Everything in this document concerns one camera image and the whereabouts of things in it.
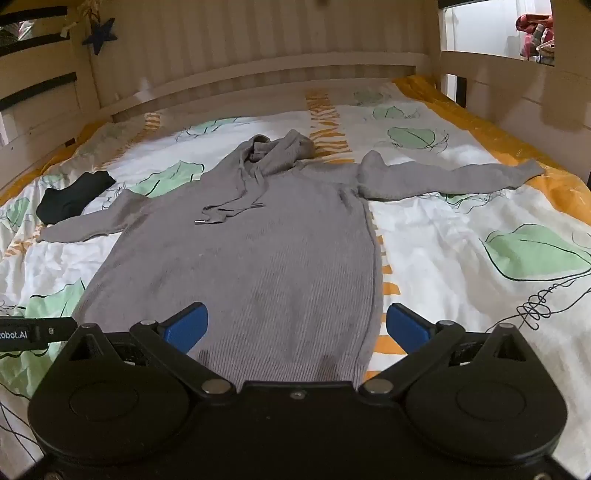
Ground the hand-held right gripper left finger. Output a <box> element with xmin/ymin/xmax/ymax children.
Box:
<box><xmin>59</xmin><ymin>302</ymin><xmax>232</xmax><ymax>398</ymax></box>

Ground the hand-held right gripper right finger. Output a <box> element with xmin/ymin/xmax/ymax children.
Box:
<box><xmin>359</xmin><ymin>302</ymin><xmax>540</xmax><ymax>398</ymax></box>

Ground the grey knit hoodie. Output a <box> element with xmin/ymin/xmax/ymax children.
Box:
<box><xmin>37</xmin><ymin>129</ymin><xmax>546</xmax><ymax>386</ymax></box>

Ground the leaf printed bed sheet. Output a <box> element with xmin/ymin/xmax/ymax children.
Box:
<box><xmin>0</xmin><ymin>75</ymin><xmax>591</xmax><ymax>467</ymax></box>

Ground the black folded cloth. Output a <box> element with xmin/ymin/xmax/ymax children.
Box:
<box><xmin>36</xmin><ymin>171</ymin><xmax>116</xmax><ymax>226</ymax></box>

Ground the blue star ornament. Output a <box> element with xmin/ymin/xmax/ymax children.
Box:
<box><xmin>82</xmin><ymin>17</ymin><xmax>117</xmax><ymax>56</ymax></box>

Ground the red bag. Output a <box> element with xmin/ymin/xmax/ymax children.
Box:
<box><xmin>515</xmin><ymin>13</ymin><xmax>556</xmax><ymax>64</ymax></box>

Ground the cream wooden bed frame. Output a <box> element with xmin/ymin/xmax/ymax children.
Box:
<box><xmin>0</xmin><ymin>0</ymin><xmax>591</xmax><ymax>206</ymax></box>

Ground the white rope ornament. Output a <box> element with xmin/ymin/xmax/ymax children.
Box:
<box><xmin>74</xmin><ymin>0</ymin><xmax>101</xmax><ymax>25</ymax></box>

